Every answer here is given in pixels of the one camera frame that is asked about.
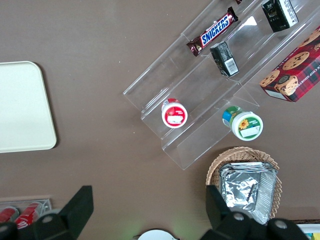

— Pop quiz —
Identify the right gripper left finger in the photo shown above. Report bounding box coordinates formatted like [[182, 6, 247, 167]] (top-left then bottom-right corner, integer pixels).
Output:
[[32, 185, 95, 240]]

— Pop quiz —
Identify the red lid white jar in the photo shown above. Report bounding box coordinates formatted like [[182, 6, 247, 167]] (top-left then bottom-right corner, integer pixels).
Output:
[[161, 97, 189, 129]]

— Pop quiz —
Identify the small black carton box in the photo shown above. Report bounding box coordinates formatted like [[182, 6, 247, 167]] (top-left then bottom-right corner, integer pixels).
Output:
[[209, 41, 240, 78], [261, 0, 300, 33]]

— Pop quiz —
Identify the red chocolate chip cookie box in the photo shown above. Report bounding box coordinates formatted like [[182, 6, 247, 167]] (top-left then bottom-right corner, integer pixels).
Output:
[[259, 24, 320, 103]]

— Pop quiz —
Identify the clear acrylic bottle rack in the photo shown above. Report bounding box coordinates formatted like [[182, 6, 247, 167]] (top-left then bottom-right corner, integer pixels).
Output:
[[0, 198, 53, 226]]

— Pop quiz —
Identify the green lid white jar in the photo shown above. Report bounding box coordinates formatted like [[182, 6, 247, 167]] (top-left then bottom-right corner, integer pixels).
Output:
[[221, 105, 264, 141]]

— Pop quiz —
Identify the red cola bottle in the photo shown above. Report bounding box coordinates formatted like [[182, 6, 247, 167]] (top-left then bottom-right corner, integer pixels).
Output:
[[0, 206, 20, 223], [14, 202, 42, 230]]

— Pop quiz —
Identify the white snack tray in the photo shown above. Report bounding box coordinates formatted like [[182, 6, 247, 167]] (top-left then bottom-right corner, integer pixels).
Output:
[[296, 223, 320, 240]]

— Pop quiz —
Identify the aluminium foil tray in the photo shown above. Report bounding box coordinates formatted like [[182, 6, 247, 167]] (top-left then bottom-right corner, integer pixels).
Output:
[[218, 161, 279, 226], [219, 169, 262, 210]]

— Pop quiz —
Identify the cream plastic tray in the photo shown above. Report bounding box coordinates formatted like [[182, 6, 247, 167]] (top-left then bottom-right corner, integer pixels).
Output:
[[0, 60, 58, 154]]

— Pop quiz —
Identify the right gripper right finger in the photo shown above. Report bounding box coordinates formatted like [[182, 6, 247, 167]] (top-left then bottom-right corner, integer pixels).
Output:
[[202, 185, 270, 240]]

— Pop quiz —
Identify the light wicker basket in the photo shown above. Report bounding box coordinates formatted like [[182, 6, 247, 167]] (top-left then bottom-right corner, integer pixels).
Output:
[[205, 146, 283, 221]]

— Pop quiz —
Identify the clear acrylic stepped shelf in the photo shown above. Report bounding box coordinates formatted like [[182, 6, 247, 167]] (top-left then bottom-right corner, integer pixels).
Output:
[[122, 0, 320, 171]]

